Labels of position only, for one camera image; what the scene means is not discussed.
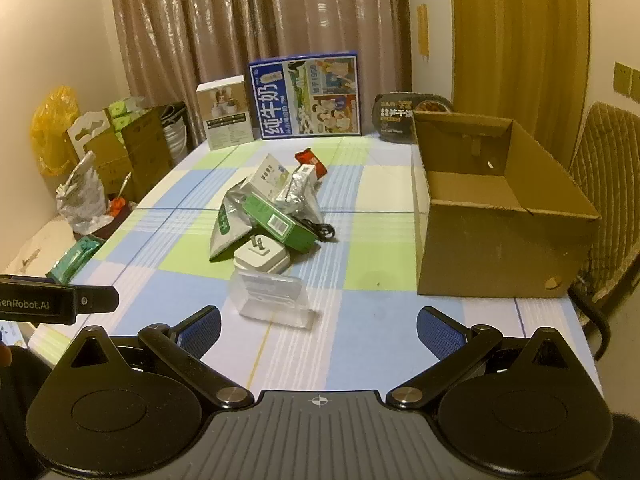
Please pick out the beige wall socket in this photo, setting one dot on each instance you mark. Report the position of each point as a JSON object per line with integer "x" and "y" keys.
{"x": 636, "y": 85}
{"x": 622, "y": 79}

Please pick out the black instant meal bowl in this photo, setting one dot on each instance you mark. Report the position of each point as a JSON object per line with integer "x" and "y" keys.
{"x": 395, "y": 115}

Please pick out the brown shiny curtain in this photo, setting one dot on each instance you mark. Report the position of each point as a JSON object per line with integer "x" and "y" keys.
{"x": 200, "y": 20}

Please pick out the green box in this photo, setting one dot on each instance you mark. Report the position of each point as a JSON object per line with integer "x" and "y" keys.
{"x": 277, "y": 222}

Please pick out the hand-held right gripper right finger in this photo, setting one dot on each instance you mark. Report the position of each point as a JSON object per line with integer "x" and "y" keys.
{"x": 440, "y": 332}

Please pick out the clear plastic bag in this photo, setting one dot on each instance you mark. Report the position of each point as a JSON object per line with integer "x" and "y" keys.
{"x": 300, "y": 202}

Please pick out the person's dark clothing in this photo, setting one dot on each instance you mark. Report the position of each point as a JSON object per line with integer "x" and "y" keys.
{"x": 12, "y": 400}

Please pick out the white product box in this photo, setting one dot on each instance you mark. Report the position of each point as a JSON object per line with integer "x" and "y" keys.
{"x": 225, "y": 115}

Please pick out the white power adapter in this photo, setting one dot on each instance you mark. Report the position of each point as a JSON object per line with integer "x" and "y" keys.
{"x": 262, "y": 257}

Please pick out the checked cloth desktop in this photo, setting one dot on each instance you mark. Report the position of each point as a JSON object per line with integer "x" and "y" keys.
{"x": 360, "y": 200}

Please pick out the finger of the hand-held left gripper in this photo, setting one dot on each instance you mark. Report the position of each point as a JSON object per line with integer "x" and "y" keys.
{"x": 97, "y": 298}

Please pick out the green wipes packet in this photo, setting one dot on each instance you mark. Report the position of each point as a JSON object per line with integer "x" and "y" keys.
{"x": 75, "y": 257}

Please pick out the silver foil pouch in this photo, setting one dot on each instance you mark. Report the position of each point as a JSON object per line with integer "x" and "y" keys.
{"x": 225, "y": 232}

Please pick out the wooden door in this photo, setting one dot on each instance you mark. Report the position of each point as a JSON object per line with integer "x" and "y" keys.
{"x": 515, "y": 35}

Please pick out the blue milk carton box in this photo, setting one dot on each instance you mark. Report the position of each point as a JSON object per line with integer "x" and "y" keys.
{"x": 305, "y": 95}

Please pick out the small white box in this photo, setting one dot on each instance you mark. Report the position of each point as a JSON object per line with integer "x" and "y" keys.
{"x": 302, "y": 176}

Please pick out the yellow wall hanging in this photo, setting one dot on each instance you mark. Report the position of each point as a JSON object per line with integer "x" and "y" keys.
{"x": 423, "y": 30}

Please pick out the clear plastic case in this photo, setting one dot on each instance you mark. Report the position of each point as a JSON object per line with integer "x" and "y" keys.
{"x": 272, "y": 297}

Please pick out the white box teal mark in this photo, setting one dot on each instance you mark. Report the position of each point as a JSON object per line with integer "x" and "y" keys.
{"x": 267, "y": 175}

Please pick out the yellow plastic bag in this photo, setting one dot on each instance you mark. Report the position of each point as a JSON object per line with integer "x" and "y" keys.
{"x": 52, "y": 130}

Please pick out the brown cardboard storage box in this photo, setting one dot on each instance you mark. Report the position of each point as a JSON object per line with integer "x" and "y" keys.
{"x": 147, "y": 155}

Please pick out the red snack packet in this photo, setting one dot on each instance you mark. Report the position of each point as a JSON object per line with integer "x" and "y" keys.
{"x": 309, "y": 156}

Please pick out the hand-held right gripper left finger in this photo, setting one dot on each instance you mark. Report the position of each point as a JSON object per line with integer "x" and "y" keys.
{"x": 200, "y": 332}

